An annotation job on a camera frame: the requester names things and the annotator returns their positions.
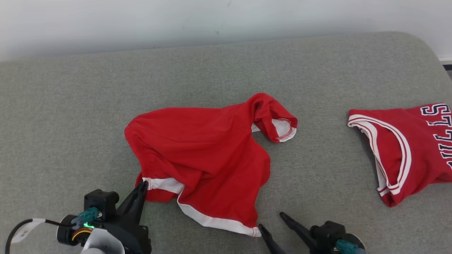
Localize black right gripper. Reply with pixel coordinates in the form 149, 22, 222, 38
258, 212, 366, 254

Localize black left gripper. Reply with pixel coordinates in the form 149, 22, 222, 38
56, 180, 153, 254

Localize red shorts with white trim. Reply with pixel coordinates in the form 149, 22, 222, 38
124, 92, 298, 237

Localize red white basketball jersey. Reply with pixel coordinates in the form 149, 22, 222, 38
347, 103, 452, 207

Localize grey fabric sofa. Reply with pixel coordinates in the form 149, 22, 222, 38
0, 32, 452, 254

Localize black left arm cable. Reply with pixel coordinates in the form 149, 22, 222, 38
5, 218, 76, 254

